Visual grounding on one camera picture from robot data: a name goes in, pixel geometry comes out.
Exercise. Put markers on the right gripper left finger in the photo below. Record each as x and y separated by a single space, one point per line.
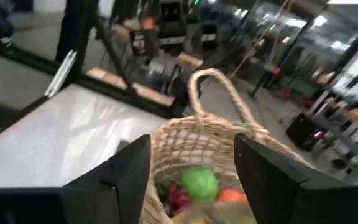
129 180

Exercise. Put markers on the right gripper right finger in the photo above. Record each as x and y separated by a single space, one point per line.
275 186

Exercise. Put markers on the orange fruit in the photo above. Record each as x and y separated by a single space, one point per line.
228 195

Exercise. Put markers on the long purple grape bunch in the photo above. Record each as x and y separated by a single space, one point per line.
177 197

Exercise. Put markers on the yellow lemon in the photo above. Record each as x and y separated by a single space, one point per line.
182 220

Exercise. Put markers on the green pear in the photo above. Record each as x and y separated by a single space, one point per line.
199 183

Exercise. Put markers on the white metal strip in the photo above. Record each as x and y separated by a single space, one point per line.
61 73

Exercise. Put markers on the black metal rig frame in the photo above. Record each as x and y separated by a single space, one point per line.
104 84

